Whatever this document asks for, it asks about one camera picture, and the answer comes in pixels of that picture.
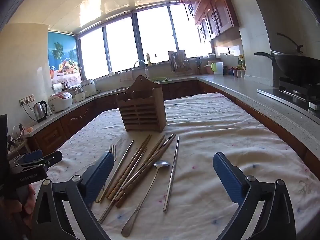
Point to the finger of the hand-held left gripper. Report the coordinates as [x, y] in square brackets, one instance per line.
[33, 155]
[53, 158]

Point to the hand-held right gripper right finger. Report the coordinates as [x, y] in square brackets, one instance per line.
[226, 175]

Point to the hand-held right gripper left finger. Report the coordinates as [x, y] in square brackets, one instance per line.
[100, 175]

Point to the metal fork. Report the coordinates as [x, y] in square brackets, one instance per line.
[113, 152]

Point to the wooden chopstick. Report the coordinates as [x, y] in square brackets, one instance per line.
[147, 162]
[150, 166]
[135, 155]
[139, 156]

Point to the metal spoon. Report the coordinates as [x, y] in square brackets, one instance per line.
[161, 165]

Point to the wooden slatted utensil holder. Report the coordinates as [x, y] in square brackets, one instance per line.
[140, 110]

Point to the person's left hand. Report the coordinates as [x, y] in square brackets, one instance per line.
[26, 202]

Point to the steel electric kettle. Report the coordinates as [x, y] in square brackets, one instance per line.
[40, 111]

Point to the wooden base cabinets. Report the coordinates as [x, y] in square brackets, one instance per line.
[75, 120]

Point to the white floral tablecloth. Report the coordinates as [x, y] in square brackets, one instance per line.
[212, 130]

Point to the white and red rice cooker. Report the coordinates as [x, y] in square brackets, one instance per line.
[60, 102]

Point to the small white cooker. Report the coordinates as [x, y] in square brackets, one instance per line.
[80, 95]

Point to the paper towel roll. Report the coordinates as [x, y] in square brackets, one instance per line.
[57, 87]

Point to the white steel-lidded rice cooker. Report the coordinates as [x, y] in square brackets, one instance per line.
[88, 87]

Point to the grey stone countertop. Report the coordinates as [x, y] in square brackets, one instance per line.
[237, 90]

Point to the small white cup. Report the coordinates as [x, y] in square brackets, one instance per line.
[111, 73]

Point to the white container with green lid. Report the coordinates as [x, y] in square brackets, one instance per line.
[217, 68]

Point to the pink bowl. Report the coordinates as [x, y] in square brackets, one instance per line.
[208, 69]

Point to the gas stove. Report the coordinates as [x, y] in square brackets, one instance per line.
[295, 92]

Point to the green basin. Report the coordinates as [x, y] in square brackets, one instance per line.
[157, 79]

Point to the black knife block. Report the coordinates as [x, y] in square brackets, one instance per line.
[198, 66]

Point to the chrome sink faucet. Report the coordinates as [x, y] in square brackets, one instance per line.
[146, 71]

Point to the cooking oil bottle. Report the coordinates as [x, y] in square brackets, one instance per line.
[241, 61]

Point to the yellow bottle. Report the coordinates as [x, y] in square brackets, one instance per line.
[148, 59]

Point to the large kitchen window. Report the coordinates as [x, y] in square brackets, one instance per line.
[120, 47]

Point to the black wok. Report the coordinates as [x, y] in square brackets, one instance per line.
[297, 66]

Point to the wall power socket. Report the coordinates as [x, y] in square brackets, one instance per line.
[26, 100]

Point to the tropical fruit wall poster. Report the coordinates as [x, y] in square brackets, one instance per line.
[62, 52]

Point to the wooden wall cabinets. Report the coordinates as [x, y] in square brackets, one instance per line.
[220, 15]

